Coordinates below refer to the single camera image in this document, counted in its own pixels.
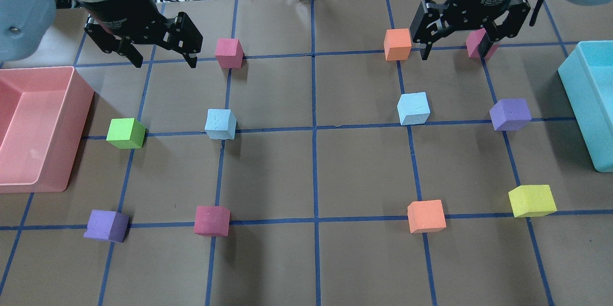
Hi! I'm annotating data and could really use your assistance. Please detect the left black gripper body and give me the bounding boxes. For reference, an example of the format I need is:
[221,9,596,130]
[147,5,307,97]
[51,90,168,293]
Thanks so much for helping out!
[81,0,164,43]

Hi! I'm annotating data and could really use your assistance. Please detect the light blue block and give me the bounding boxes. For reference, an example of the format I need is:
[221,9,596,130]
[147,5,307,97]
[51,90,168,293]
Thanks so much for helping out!
[205,108,238,140]
[397,92,431,126]

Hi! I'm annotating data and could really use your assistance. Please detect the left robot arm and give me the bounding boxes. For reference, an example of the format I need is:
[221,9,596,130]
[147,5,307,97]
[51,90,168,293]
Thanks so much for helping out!
[0,0,203,68]

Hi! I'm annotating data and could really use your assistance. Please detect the orange block far right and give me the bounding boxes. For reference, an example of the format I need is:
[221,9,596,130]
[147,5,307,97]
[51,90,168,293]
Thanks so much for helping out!
[384,27,412,61]

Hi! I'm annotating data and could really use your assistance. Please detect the orange block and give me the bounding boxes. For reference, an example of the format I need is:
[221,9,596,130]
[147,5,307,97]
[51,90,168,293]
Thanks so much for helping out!
[407,200,447,234]
[384,27,412,61]

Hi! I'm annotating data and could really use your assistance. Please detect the pink block far left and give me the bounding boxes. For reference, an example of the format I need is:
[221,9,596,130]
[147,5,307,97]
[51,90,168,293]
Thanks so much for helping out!
[215,38,244,69]

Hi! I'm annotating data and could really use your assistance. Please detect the pink block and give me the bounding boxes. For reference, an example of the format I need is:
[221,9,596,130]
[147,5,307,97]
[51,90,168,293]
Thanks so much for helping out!
[215,38,244,69]
[465,28,499,59]
[193,206,231,238]

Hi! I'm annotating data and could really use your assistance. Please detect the pink block far right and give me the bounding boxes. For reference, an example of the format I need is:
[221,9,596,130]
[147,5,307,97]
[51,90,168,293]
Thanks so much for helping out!
[465,28,499,59]

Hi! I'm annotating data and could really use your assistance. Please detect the green block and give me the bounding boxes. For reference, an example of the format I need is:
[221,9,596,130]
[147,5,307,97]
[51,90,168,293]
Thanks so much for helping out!
[106,118,147,149]

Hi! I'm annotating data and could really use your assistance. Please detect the pink tray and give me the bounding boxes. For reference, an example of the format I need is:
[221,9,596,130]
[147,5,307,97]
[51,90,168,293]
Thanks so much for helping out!
[0,66,94,194]

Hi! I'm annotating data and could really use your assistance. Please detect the cyan tray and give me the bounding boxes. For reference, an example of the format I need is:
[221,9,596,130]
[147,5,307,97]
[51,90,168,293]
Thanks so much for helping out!
[558,40,613,172]

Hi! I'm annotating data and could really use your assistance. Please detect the purple block right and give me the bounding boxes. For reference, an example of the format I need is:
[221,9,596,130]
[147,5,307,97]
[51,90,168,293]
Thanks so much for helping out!
[489,98,532,131]

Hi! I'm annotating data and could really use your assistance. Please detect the purple block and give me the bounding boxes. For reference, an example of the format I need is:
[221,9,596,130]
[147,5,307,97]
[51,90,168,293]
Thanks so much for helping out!
[489,98,532,131]
[83,209,130,243]

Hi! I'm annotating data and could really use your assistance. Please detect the pink block near left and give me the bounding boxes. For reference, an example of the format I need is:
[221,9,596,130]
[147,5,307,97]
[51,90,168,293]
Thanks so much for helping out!
[193,206,231,238]

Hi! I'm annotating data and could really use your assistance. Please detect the purple block near left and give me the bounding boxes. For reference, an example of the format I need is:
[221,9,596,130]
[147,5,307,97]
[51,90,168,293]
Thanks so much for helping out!
[83,209,130,243]

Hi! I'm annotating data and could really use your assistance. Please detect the orange block near right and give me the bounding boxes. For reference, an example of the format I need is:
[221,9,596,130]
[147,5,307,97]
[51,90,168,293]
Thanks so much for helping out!
[407,200,447,234]

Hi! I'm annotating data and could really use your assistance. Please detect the yellow block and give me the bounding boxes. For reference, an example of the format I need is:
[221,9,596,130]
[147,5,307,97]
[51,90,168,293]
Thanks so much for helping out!
[508,185,558,218]

